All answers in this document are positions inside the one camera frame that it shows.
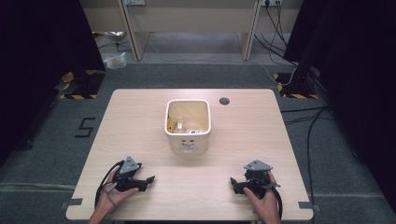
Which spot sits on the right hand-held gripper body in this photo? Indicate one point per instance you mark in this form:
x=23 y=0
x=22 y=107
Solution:
x=257 y=180

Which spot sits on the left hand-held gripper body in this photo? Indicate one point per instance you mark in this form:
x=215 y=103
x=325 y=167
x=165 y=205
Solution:
x=126 y=179

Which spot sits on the white square bin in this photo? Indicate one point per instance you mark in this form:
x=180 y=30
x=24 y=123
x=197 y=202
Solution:
x=188 y=143

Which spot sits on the clear plastic cup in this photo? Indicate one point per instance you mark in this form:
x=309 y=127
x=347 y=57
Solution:
x=180 y=124

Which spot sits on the person's right hand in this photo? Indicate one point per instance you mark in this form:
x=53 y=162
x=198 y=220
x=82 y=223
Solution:
x=266 y=203

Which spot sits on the person's left hand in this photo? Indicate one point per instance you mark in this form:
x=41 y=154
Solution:
x=109 y=199

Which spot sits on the grey tape strip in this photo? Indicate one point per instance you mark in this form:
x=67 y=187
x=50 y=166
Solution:
x=308 y=206
x=73 y=202

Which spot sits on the yellow packet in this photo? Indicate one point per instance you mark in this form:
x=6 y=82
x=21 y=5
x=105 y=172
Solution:
x=170 y=126

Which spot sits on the black stand base striped tape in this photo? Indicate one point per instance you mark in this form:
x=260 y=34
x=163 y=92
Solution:
x=295 y=88
x=85 y=87

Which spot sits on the clear plastic bag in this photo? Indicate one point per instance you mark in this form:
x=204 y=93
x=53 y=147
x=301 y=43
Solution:
x=115 y=60

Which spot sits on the black curtain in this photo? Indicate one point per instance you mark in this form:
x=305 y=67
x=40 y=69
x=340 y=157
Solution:
x=37 y=62
x=358 y=77

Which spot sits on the silver foil sheet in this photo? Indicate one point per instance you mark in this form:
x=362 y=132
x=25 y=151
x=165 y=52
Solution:
x=112 y=34

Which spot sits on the light wooden desk frame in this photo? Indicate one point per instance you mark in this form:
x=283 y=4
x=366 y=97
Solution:
x=186 y=18

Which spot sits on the white wall socket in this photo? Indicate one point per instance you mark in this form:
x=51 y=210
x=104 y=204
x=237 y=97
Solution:
x=271 y=2

